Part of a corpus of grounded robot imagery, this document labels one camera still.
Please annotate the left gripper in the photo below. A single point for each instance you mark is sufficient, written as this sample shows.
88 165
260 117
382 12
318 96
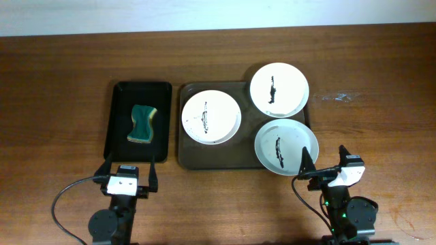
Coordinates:
143 192

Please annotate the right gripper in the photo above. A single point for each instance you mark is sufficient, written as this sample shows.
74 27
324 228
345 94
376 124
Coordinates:
322 173

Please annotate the white plate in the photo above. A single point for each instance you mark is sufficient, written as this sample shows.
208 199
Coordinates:
211 117
278 145
279 90

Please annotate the green yellow sponge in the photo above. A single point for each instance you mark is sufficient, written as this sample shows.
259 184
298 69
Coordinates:
142 119

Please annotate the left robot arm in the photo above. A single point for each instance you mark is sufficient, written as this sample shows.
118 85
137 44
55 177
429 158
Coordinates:
114 225

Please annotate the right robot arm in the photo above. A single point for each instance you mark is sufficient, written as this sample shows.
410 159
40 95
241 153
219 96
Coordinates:
349 219

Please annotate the black small tray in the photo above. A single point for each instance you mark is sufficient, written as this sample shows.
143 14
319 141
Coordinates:
125 96

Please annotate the brown large tray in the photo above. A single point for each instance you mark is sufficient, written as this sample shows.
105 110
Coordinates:
236 153

